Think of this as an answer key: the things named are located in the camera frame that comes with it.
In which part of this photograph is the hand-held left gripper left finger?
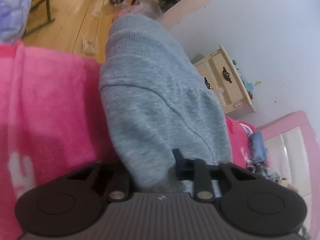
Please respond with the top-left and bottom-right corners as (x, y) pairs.
(65, 162), (132, 202)

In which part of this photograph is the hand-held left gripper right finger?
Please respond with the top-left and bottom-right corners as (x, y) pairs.
(172, 148), (253, 203)

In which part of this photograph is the grey sweatshirt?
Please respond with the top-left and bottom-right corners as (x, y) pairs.
(99, 0), (234, 198)

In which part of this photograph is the blue denim garment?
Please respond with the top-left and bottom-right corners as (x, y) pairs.
(246, 130), (267, 163)

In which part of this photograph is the cream nightstand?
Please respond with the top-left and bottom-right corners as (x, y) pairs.
(191, 44), (255, 114)

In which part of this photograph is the blue paper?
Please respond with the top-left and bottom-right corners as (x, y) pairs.
(240, 74), (254, 90)

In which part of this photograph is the pink floral bed blanket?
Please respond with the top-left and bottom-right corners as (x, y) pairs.
(0, 41), (258, 240)

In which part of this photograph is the pink and cream headboard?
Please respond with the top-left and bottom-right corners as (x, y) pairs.
(257, 110), (320, 198)

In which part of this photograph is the dark green metal stand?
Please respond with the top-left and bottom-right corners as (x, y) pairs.
(24, 0), (75, 37)

